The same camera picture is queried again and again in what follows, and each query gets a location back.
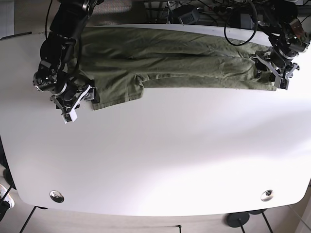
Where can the round black stand base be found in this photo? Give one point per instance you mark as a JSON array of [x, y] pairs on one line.
[[236, 220]]

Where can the left silver table grommet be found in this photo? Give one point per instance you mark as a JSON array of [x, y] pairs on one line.
[[56, 196]]

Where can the right silver table grommet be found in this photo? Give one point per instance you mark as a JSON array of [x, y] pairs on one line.
[[267, 195]]

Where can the grey wrist camera image right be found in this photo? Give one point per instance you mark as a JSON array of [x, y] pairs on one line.
[[281, 83]]

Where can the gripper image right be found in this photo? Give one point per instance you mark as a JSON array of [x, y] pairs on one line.
[[279, 66]]

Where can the silver table grommet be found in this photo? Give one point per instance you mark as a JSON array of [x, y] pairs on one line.
[[267, 195], [56, 196]]

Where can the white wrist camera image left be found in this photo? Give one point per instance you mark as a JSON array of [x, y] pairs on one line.
[[70, 116]]

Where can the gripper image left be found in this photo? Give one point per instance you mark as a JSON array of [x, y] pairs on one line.
[[69, 97]]

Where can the olive green T-shirt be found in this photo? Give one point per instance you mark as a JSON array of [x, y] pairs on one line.
[[124, 61]]

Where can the black power box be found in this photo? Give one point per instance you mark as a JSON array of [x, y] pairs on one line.
[[185, 15]]

